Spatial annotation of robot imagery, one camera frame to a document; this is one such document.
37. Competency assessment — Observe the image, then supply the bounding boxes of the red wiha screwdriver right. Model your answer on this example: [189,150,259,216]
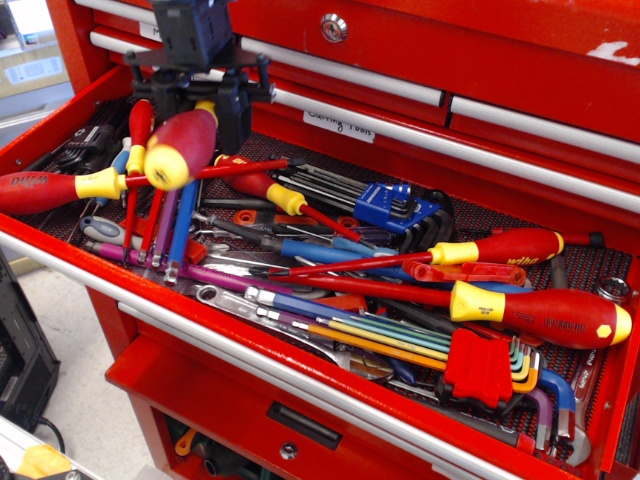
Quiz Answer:
[267,227,605,277]

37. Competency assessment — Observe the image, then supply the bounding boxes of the red holder coloured hex keys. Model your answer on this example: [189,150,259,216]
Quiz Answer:
[244,287,578,441]

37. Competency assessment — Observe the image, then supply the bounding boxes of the red tool chest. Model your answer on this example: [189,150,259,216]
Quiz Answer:
[1,1,639,479]

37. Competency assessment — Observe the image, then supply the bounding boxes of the blue handled screwdriver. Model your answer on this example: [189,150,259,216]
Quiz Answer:
[192,212,375,264]

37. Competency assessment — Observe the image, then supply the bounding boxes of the small red screwdriver upper left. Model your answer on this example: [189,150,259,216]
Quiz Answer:
[123,99,155,253]

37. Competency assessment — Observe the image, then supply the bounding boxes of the black box on floor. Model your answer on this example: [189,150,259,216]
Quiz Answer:
[1,258,60,432]

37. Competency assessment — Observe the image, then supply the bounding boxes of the large red screwdriver right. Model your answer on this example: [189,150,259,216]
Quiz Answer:
[277,274,633,349]

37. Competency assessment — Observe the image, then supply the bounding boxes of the black torx key set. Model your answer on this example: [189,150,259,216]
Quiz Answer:
[23,96,132,175]

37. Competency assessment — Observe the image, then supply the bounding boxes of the silver socket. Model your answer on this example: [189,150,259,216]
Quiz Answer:
[596,276,632,306]

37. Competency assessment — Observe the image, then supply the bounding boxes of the magenta long hex key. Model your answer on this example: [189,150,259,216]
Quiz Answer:
[84,241,295,294]

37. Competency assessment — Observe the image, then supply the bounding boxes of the red plastic key holder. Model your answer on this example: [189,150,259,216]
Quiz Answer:
[402,260,526,286]

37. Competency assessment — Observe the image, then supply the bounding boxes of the grey handled small screwdriver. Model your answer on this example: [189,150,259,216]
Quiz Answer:
[79,216,125,249]

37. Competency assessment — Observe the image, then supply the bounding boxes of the white cutting tools label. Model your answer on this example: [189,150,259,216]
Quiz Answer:
[303,111,376,144]

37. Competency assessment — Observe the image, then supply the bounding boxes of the large red screwdriver left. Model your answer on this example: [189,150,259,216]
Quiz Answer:
[1,155,305,215]

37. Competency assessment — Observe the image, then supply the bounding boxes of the open red drawer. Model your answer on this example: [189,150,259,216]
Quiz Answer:
[1,60,639,479]

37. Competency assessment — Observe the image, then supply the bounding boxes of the white markers label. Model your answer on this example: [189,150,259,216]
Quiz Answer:
[139,22,162,42]

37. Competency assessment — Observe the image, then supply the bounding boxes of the large red screwdriver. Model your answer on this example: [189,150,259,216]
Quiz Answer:
[1,155,305,215]
[277,274,633,349]

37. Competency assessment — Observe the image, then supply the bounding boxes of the blue hex key set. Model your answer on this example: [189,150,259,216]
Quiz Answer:
[275,164,455,253]

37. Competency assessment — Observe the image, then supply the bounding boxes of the short red yellow screwdriver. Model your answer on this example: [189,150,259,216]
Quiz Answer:
[214,155,362,243]

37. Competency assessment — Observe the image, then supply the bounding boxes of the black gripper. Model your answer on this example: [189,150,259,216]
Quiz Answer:
[124,1,275,155]

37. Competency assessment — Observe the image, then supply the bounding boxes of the silver chest lock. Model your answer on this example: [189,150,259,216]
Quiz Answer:
[320,13,348,43]

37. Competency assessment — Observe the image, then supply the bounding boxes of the black holder coloured hex keys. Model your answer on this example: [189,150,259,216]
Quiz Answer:
[150,180,199,287]

